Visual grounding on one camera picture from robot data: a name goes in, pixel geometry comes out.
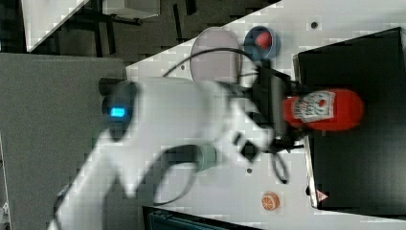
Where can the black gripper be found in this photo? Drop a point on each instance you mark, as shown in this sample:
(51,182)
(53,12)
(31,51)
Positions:
(268,91)

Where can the red ketchup bottle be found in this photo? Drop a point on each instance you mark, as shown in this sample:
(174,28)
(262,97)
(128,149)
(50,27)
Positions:
(325,110)

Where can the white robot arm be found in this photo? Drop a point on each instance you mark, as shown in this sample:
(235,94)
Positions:
(153,118)

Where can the black toaster oven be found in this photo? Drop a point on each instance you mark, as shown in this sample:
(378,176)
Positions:
(362,170)

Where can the blue bowl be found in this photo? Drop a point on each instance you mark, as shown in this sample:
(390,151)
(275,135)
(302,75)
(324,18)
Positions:
(255,52)

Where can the red strawberry in bowl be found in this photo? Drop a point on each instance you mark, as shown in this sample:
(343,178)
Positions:
(264,40)

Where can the grey round plate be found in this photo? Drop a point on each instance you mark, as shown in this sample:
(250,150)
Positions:
(218,65)

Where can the green mug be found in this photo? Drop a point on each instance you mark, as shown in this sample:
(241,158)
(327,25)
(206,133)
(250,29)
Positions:
(206,157)

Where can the orange half slice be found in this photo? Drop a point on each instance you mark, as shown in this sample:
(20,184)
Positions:
(270,201)

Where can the black cylinder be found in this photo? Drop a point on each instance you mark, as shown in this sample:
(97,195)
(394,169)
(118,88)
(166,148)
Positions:
(108,86)

